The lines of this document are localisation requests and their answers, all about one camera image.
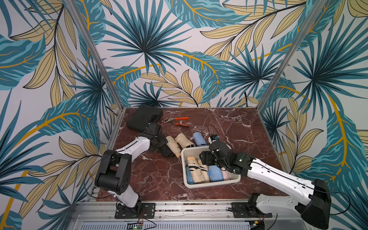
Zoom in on aluminium frame post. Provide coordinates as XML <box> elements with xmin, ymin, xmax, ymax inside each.
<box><xmin>65</xmin><ymin>0</ymin><xmax>124</xmax><ymax>111</ymax></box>
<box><xmin>257</xmin><ymin>0</ymin><xmax>327</xmax><ymax>112</ymax></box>

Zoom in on orange handled pliers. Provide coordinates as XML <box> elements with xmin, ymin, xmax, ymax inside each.
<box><xmin>165</xmin><ymin>117</ymin><xmax>190</xmax><ymax>127</ymax></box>

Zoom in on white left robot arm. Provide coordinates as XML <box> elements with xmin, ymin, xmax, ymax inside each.
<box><xmin>94</xmin><ymin>122</ymin><xmax>173</xmax><ymax>215</ymax></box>

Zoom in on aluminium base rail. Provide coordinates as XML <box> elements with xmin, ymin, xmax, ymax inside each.
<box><xmin>67</xmin><ymin>200</ymin><xmax>314</xmax><ymax>230</ymax></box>

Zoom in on beige umbrella with black strap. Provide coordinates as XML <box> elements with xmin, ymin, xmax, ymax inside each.
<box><xmin>187</xmin><ymin>156</ymin><xmax>205</xmax><ymax>184</ymax></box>

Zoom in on beige plastic storage box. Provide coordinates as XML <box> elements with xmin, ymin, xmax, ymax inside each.
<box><xmin>181</xmin><ymin>146</ymin><xmax>241</xmax><ymax>189</ymax></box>

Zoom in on light blue folded umbrella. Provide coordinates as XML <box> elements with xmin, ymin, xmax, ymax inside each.
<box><xmin>193</xmin><ymin>132</ymin><xmax>207</xmax><ymax>147</ymax></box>

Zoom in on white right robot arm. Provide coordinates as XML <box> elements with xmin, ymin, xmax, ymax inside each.
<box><xmin>199</xmin><ymin>140</ymin><xmax>332</xmax><ymax>230</ymax></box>

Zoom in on aluminium frame post left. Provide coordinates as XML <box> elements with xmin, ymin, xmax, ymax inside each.
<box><xmin>65</xmin><ymin>0</ymin><xmax>124</xmax><ymax>111</ymax></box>

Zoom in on beige folded umbrella by box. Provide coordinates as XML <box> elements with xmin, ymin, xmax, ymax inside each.
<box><xmin>175</xmin><ymin>133</ymin><xmax>195</xmax><ymax>149</ymax></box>

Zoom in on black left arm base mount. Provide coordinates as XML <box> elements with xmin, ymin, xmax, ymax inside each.
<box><xmin>115</xmin><ymin>200</ymin><xmax>156</xmax><ymax>219</ymax></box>

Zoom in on black plastic tool case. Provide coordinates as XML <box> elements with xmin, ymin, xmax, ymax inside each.
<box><xmin>126</xmin><ymin>104</ymin><xmax>163</xmax><ymax>133</ymax></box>

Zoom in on aluminium frame post right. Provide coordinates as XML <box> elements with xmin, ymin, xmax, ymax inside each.
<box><xmin>257</xmin><ymin>0</ymin><xmax>327</xmax><ymax>112</ymax></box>

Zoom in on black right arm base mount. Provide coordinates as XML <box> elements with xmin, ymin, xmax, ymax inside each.
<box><xmin>228</xmin><ymin>193</ymin><xmax>273</xmax><ymax>219</ymax></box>

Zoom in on green circuit board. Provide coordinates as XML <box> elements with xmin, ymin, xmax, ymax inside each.
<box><xmin>126</xmin><ymin>223</ymin><xmax>143</xmax><ymax>230</ymax></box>

